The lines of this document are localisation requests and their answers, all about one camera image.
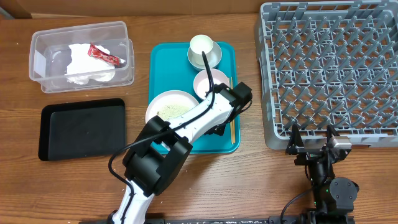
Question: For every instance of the black rectangular tray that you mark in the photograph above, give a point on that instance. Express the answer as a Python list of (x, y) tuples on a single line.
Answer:
[(82, 129)]

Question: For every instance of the red snack wrapper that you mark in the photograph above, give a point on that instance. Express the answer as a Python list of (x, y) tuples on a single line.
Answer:
[(99, 54)]

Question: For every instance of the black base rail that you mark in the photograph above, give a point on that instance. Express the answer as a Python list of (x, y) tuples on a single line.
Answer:
[(270, 220)]

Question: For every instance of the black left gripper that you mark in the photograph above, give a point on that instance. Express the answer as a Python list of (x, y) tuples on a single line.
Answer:
[(219, 129)]

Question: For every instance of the wooden chopstick right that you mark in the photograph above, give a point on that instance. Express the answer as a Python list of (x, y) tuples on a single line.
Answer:
[(233, 133)]

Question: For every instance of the white napkin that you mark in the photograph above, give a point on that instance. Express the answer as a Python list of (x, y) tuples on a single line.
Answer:
[(86, 68)]

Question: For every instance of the pink bowl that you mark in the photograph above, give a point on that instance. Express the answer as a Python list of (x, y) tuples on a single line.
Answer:
[(201, 84)]

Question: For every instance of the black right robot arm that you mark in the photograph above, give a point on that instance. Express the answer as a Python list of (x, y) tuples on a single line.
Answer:
[(333, 196)]

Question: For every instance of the grey dishwasher rack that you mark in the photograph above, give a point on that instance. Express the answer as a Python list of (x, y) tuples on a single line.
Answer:
[(328, 63)]

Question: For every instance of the pile of rice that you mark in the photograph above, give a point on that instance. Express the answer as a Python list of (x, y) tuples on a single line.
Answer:
[(168, 112)]

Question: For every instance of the clear plastic bin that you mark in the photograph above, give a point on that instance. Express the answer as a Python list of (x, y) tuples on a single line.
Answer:
[(50, 55)]

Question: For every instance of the white paper cup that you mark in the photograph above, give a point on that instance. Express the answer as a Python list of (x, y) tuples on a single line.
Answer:
[(201, 44)]

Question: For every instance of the grey small bowl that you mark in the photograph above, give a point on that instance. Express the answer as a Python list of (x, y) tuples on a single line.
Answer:
[(214, 58)]

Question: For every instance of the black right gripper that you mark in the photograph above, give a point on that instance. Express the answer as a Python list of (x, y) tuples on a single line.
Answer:
[(295, 147)]

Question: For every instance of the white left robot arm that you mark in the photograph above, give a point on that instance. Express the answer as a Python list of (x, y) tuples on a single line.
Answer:
[(157, 155)]

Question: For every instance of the white round plate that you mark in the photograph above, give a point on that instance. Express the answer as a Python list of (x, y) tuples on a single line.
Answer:
[(170, 97)]

